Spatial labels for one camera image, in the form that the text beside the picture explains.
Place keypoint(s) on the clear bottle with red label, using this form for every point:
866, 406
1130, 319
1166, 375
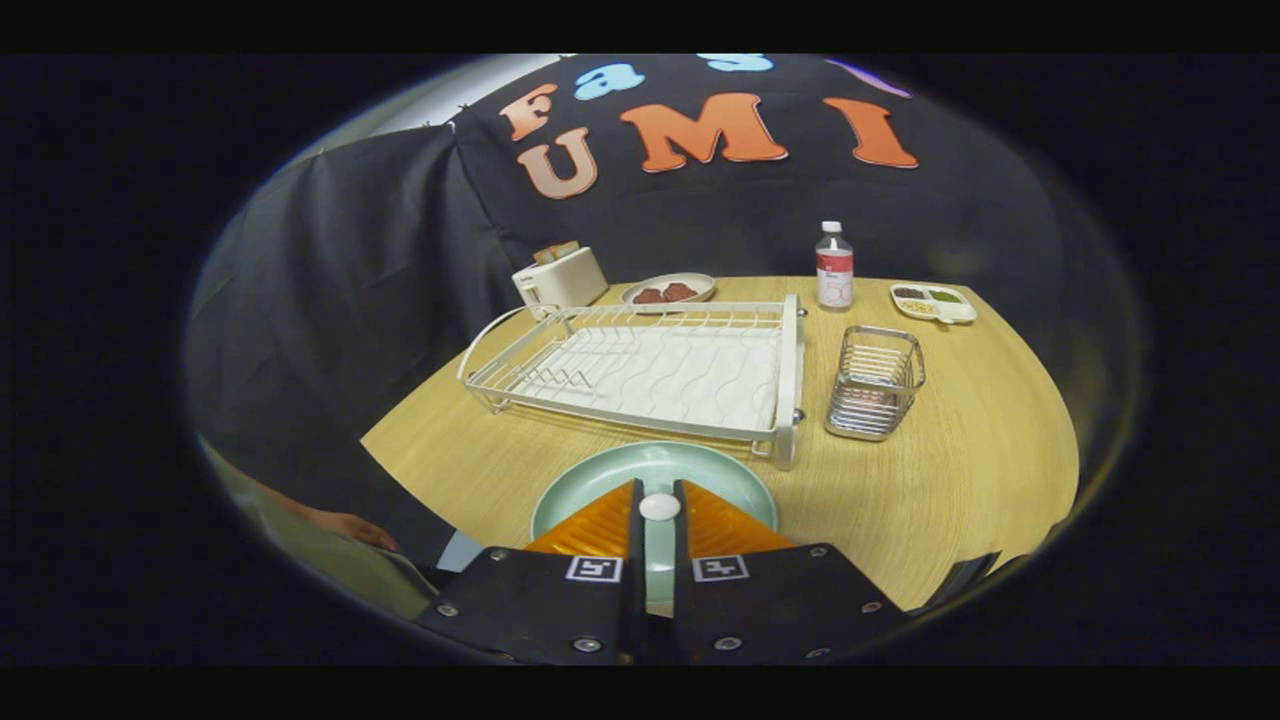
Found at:
835, 270

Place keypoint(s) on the pale green plate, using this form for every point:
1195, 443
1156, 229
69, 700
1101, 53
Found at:
650, 465

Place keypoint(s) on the brown meat patty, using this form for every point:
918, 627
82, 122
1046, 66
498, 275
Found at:
649, 296
680, 291

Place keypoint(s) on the white divided snack tray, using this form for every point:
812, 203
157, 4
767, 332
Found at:
960, 310

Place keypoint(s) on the cream toaster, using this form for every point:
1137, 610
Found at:
565, 282

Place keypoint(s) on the beige plate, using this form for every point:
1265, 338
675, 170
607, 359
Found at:
700, 283

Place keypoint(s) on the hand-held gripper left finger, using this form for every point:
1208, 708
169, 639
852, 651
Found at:
636, 570

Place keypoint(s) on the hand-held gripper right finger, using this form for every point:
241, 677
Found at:
682, 570

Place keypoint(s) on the toast slice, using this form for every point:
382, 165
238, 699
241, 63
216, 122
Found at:
556, 251

